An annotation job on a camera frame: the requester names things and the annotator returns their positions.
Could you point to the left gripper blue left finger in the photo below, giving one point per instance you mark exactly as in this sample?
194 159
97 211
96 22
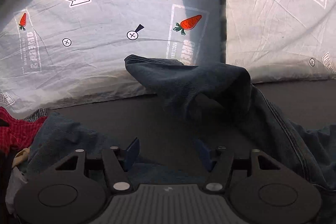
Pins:
117 162

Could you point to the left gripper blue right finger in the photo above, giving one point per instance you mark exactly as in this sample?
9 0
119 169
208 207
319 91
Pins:
218 163

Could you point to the blue denim jeans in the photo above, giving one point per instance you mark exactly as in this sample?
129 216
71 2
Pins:
282 172

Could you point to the checkered dark shirt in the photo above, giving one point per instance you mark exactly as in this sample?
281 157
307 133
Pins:
39 113

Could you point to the beige small cloth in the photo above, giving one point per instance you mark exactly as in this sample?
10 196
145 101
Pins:
21 157

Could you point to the grey cloth garment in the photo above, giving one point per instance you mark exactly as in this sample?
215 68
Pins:
16 181

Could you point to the red knitted garment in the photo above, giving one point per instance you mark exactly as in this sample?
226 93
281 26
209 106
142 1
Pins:
17 134

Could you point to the white printed carrot curtain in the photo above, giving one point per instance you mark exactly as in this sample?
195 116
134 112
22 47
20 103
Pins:
60 53

